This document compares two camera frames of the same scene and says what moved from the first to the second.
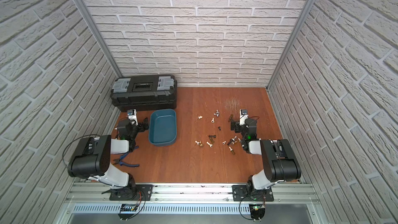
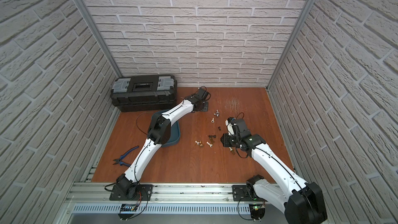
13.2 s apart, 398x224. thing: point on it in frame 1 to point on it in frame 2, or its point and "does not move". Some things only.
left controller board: x=127 y=210 does not move
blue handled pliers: x=118 y=161 does not move
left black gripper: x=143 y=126 to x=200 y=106
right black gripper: x=238 y=129 to x=225 y=141
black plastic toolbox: x=144 y=92 does not move
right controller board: x=257 y=211 does not move
